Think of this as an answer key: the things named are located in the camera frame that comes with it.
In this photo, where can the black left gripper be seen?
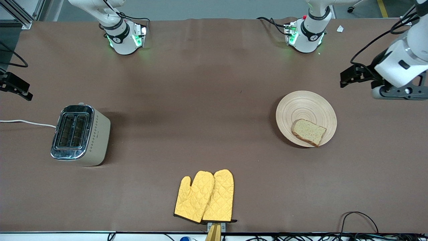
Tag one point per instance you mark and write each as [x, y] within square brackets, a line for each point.
[367, 72]

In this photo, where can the round wooden plate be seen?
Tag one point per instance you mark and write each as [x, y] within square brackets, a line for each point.
[301, 107]

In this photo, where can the slice of toast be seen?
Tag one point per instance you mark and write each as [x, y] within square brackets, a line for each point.
[309, 131]

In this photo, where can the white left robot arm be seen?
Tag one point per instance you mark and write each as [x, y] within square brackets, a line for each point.
[401, 60]

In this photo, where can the white paper scrap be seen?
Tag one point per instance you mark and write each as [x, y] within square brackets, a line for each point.
[340, 28]

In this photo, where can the black chair caster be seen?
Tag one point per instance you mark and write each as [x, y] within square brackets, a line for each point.
[350, 9]

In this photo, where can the beige chrome toaster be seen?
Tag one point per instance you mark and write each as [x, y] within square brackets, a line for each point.
[97, 140]

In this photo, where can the brown table cover mat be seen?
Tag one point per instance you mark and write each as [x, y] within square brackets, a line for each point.
[214, 83]

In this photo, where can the yellow quilted oven mitt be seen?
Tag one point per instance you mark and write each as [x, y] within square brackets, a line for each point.
[220, 197]
[194, 199]

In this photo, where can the wooden stick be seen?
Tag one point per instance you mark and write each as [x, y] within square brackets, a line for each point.
[214, 234]

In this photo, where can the blue plastic object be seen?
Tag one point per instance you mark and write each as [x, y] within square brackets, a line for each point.
[185, 239]

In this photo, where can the aluminium frame post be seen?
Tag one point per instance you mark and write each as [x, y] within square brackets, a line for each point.
[20, 15]
[406, 20]

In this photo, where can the small metal bracket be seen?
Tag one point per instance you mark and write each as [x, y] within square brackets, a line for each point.
[223, 227]

